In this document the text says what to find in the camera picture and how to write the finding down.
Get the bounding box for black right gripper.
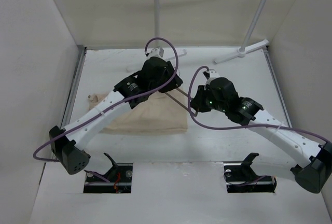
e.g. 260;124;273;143
189;85;228;113

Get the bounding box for beige trousers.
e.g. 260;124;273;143
101;92;188;135

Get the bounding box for grey wire hanger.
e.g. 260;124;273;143
165;88;190;113

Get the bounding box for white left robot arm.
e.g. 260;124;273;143
49;57;183;175

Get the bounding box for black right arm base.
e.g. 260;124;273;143
223;153;277;193

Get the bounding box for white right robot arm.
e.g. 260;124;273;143
188;77;331;193

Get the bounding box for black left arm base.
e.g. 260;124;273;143
83;153;133;194

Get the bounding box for white clothes rack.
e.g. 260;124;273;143
138;0;269;64

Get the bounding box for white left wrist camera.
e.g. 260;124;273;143
146;46;164;59

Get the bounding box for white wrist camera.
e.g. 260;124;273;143
203;69;220;80
146;46;164;59

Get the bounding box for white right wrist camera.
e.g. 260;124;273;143
203;69;220;80

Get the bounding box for aluminium table edge rail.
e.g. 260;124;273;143
60;45;87;129

